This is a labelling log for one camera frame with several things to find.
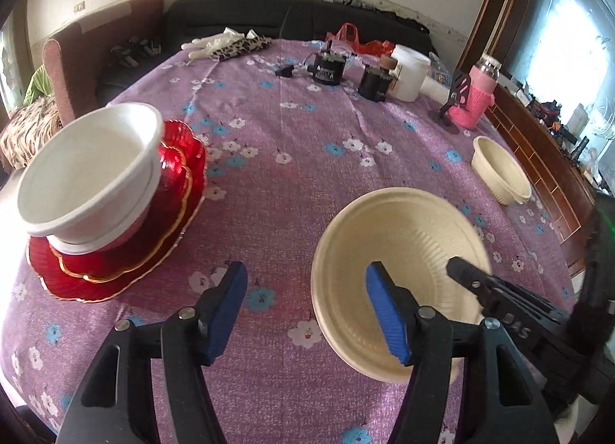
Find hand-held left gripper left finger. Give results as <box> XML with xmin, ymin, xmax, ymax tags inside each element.
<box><xmin>58</xmin><ymin>262</ymin><xmax>249</xmax><ymax>444</ymax></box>

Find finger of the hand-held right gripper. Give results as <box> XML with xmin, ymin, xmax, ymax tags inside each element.
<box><xmin>447</xmin><ymin>257</ymin><xmax>570</xmax><ymax>325</ymax></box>

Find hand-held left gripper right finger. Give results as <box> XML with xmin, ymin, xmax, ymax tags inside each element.
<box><xmin>366</xmin><ymin>262</ymin><xmax>560</xmax><ymax>444</ymax></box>

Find cream ribbed plastic bowl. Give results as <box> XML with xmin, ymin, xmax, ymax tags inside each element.
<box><xmin>471</xmin><ymin>136</ymin><xmax>533</xmax><ymax>206</ymax></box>
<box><xmin>311</xmin><ymin>187</ymin><xmax>494</xmax><ymax>384</ymax></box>

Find small red glass plate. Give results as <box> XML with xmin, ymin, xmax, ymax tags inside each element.
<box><xmin>57</xmin><ymin>143</ymin><xmax>194</xmax><ymax>282</ymax></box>

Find white foam bowl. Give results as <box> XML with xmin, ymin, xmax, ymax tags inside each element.
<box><xmin>48</xmin><ymin>156</ymin><xmax>162</xmax><ymax>255</ymax></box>
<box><xmin>17</xmin><ymin>103</ymin><xmax>165</xmax><ymax>238</ymax></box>

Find large red glass plate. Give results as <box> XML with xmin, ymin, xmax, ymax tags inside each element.
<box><xmin>26</xmin><ymin>119</ymin><xmax>208</xmax><ymax>303</ymax></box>

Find wooden cabinet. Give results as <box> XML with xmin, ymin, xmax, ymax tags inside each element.
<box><xmin>456</xmin><ymin>0</ymin><xmax>615</xmax><ymax>273</ymax></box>

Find purple floral tablecloth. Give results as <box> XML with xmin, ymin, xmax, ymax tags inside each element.
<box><xmin>0</xmin><ymin>38</ymin><xmax>578</xmax><ymax>444</ymax></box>

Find bottle with pink knit sleeve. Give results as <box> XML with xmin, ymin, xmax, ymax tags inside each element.
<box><xmin>452</xmin><ymin>55</ymin><xmax>496</xmax><ymax>128</ymax></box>

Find white plastic bottle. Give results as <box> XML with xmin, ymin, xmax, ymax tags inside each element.
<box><xmin>567</xmin><ymin>103</ymin><xmax>590</xmax><ymax>134</ymax></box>

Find black phone stand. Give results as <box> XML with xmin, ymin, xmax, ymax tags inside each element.
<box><xmin>429</xmin><ymin>70</ymin><xmax>472</xmax><ymax>131</ymax></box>

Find black jar with cork lid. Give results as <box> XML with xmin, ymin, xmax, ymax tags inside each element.
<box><xmin>358</xmin><ymin>56</ymin><xmax>401</xmax><ymax>102</ymax></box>

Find leopard print cloth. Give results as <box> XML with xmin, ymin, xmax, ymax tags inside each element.
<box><xmin>211</xmin><ymin>33</ymin><xmax>273</xmax><ymax>61</ymax></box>

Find leopard print blanket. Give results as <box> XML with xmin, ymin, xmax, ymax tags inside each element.
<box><xmin>0</xmin><ymin>98</ymin><xmax>64</xmax><ymax>172</ymax></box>

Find white gloves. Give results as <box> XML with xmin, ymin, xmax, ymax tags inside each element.
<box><xmin>181</xmin><ymin>27</ymin><xmax>247</xmax><ymax>60</ymax></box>

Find red plastic bag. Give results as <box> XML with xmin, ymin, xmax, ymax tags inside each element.
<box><xmin>327</xmin><ymin>24</ymin><xmax>396</xmax><ymax>56</ymax></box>

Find dark clothes pile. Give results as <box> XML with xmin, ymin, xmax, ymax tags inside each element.
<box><xmin>109</xmin><ymin>35</ymin><xmax>162</xmax><ymax>68</ymax></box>

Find green cloth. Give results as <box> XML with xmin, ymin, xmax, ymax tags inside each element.
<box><xmin>24</xmin><ymin>65</ymin><xmax>55</xmax><ymax>107</ymax></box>

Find black sofa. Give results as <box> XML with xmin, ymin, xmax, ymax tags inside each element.
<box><xmin>96</xmin><ymin>0</ymin><xmax>439</xmax><ymax>105</ymax></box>

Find brown armchair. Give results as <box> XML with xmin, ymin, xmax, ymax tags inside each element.
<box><xmin>42</xmin><ymin>0</ymin><xmax>165</xmax><ymax>124</ymax></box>

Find wire rack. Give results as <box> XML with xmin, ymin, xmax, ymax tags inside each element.
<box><xmin>593</xmin><ymin>105</ymin><xmax>615</xmax><ymax>138</ymax></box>

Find black cup with handle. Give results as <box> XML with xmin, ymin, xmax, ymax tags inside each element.
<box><xmin>307</xmin><ymin>41</ymin><xmax>347</xmax><ymax>88</ymax></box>

